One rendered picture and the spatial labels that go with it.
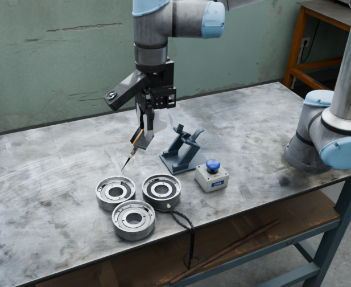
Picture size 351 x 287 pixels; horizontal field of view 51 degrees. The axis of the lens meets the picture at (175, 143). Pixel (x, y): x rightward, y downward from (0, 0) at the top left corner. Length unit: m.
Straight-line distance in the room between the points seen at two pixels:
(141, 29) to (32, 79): 1.77
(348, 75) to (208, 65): 2.05
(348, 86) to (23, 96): 2.05
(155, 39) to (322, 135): 0.49
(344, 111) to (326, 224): 0.58
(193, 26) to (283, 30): 2.43
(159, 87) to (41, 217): 0.45
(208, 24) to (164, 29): 0.09
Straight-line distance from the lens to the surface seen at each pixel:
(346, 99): 0.96
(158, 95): 0.88
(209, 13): 0.80
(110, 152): 1.19
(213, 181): 1.03
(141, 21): 0.80
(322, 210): 1.47
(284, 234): 1.34
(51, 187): 1.09
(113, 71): 2.61
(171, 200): 0.97
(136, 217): 0.96
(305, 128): 1.14
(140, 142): 0.96
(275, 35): 3.17
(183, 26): 0.80
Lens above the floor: 1.52
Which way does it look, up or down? 36 degrees down
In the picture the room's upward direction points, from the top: 3 degrees clockwise
